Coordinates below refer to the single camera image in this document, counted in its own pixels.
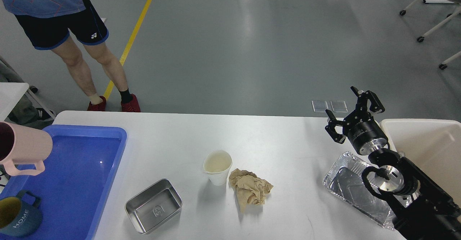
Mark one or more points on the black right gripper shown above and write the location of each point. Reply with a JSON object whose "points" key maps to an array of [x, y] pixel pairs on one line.
{"points": [[365, 135]]}

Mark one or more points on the aluminium foil tray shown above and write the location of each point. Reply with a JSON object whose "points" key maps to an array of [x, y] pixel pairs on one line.
{"points": [[344, 180]]}

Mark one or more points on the stainless steel rectangular tray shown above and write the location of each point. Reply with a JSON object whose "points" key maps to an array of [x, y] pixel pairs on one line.
{"points": [[153, 206]]}

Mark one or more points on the pink plastic mug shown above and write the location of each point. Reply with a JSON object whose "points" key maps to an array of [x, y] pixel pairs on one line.
{"points": [[24, 149]]}

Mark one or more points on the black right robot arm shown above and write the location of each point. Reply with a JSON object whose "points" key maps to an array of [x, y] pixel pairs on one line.
{"points": [[423, 210]]}

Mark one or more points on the clear floor plate right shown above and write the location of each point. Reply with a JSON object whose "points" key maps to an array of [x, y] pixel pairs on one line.
{"points": [[339, 106]]}

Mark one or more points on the clear floor plate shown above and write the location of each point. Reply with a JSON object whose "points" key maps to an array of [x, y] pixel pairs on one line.
{"points": [[339, 106], [319, 106]]}

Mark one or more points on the clear floor plate left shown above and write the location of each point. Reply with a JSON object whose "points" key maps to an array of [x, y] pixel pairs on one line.
{"points": [[319, 106]]}

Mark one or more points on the beige plastic bin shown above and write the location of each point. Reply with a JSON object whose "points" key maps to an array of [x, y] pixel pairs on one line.
{"points": [[433, 145]]}

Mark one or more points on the crumpled brown paper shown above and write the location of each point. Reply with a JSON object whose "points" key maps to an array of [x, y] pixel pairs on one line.
{"points": [[249, 188]]}

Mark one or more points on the white paper cup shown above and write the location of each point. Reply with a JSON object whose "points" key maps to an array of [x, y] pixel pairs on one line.
{"points": [[217, 165]]}

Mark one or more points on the blue plastic tray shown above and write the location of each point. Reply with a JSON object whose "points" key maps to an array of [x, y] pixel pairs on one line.
{"points": [[76, 182]]}

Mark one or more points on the person in blue shirt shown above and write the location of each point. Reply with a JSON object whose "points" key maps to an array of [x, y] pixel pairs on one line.
{"points": [[49, 24]]}

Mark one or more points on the white side table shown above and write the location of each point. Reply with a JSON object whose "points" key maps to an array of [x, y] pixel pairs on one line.
{"points": [[12, 92]]}

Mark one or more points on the dark teal HOME mug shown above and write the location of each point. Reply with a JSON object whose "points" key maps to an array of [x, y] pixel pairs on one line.
{"points": [[20, 215]]}

